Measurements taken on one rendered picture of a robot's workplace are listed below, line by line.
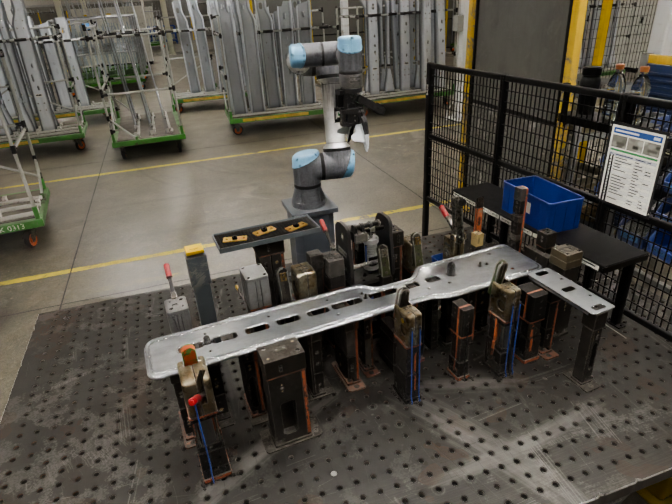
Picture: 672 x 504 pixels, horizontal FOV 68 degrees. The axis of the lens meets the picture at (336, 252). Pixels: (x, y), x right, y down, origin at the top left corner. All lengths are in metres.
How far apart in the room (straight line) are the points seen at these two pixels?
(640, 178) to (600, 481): 1.03
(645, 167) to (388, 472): 1.34
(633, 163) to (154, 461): 1.87
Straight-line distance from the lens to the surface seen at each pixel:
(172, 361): 1.53
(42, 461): 1.86
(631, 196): 2.10
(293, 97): 8.82
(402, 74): 9.65
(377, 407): 1.71
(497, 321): 1.77
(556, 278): 1.88
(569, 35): 3.67
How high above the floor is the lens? 1.90
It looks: 27 degrees down
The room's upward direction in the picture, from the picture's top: 3 degrees counter-clockwise
